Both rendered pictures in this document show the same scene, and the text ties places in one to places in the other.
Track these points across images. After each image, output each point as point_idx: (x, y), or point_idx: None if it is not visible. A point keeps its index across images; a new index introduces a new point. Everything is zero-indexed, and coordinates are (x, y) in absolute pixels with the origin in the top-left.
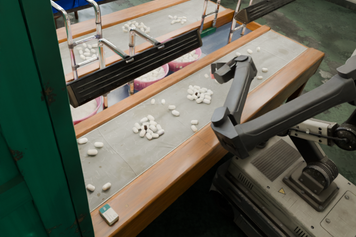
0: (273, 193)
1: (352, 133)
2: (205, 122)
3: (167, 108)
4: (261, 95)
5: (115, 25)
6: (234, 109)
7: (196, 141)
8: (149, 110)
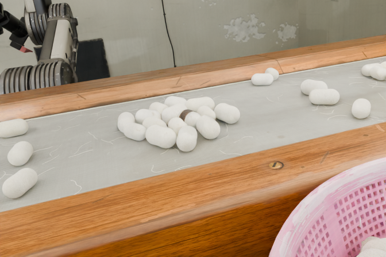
0: None
1: (68, 5)
2: (227, 86)
3: (340, 106)
4: (0, 98)
5: None
6: None
7: (283, 56)
8: None
